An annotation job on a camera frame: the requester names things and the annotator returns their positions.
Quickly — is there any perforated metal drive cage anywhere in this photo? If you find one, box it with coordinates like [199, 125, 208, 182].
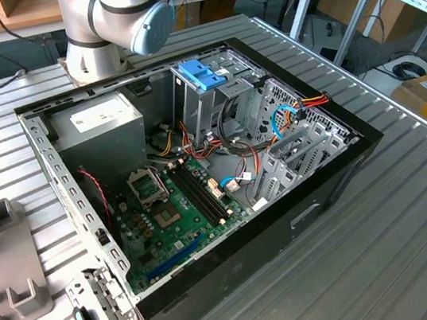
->
[241, 66, 361, 163]

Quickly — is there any black RAM slot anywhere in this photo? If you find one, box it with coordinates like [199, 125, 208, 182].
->
[167, 163, 221, 233]
[181, 156, 233, 222]
[171, 161, 225, 229]
[176, 158, 229, 225]

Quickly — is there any red orange yellow power wire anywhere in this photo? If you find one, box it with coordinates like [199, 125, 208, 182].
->
[284, 90, 334, 119]

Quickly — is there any silver disk bay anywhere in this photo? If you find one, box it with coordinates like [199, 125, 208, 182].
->
[239, 117, 361, 210]

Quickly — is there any red orange wire bundle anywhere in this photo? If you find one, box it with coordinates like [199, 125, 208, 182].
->
[177, 109, 262, 173]

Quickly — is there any coiled black cable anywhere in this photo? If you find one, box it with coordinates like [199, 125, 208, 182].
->
[390, 57, 427, 82]

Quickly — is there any small black flange clip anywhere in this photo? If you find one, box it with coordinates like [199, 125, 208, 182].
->
[94, 226, 111, 248]

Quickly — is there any yellow black power wire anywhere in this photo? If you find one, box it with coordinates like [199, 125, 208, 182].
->
[144, 127, 181, 159]

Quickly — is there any red black twisted wire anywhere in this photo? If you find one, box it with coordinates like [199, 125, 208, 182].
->
[76, 164, 114, 229]

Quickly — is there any grey power supply unit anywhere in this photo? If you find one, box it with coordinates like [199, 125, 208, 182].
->
[45, 87, 153, 192]

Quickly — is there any silver drive cage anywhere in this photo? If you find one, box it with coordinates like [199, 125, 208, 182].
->
[165, 50, 276, 154]

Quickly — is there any small brown cardboard box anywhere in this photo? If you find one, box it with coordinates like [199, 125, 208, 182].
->
[173, 0, 242, 29]

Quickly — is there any long blue data wire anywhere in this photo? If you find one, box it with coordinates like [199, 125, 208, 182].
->
[268, 101, 306, 144]

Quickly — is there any grey parts rack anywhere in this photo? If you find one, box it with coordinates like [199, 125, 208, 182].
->
[0, 193, 57, 320]

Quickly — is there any green motherboard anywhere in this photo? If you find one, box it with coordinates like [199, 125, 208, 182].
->
[104, 148, 262, 299]

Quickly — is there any brown wooden box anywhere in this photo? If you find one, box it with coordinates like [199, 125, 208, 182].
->
[0, 0, 61, 19]

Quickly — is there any blue expansion slot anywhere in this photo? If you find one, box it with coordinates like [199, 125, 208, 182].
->
[141, 232, 211, 283]

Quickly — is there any blue drive latch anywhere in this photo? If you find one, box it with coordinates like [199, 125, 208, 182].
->
[177, 55, 230, 96]

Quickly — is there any black PC case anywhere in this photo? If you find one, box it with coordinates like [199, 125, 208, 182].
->
[8, 18, 412, 320]

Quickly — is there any metal socket cover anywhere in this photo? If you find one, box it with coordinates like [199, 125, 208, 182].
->
[124, 164, 172, 214]

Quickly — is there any black cable bundle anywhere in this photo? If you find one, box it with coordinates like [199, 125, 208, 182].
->
[212, 92, 256, 160]

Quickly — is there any short blue data wire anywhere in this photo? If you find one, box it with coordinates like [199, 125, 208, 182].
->
[218, 172, 261, 194]

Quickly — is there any hinged metal slot retainer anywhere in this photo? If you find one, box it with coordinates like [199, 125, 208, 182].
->
[61, 260, 142, 320]

